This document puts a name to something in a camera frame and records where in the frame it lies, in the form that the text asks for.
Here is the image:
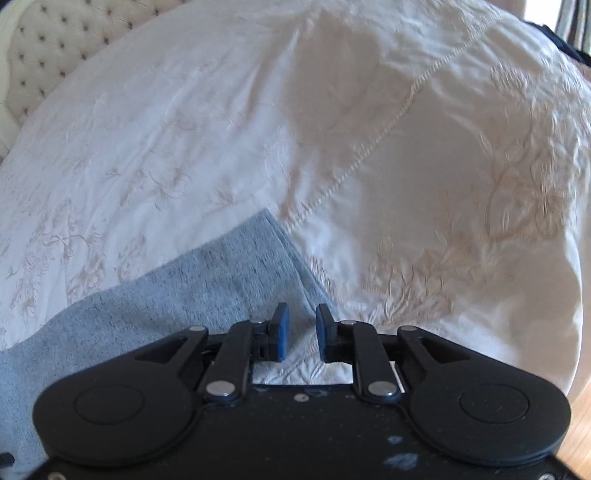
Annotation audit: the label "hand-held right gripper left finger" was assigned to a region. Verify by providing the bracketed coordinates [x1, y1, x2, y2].
[134, 302, 291, 404]

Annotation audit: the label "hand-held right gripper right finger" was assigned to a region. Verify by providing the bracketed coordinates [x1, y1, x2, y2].
[316, 304, 468, 404]

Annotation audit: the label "light blue speckled pants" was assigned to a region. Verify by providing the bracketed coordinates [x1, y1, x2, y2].
[0, 209, 331, 480]

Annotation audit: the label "white embroidered bedspread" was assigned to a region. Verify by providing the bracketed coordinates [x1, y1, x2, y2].
[0, 0, 591, 416]

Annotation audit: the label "cream tufted headboard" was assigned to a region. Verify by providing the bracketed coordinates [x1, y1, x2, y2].
[0, 0, 182, 155]

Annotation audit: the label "dark bag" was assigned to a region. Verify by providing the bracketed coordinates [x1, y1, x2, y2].
[526, 18, 591, 69]

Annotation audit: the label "striped curtain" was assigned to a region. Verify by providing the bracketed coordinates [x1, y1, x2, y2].
[553, 0, 591, 52]

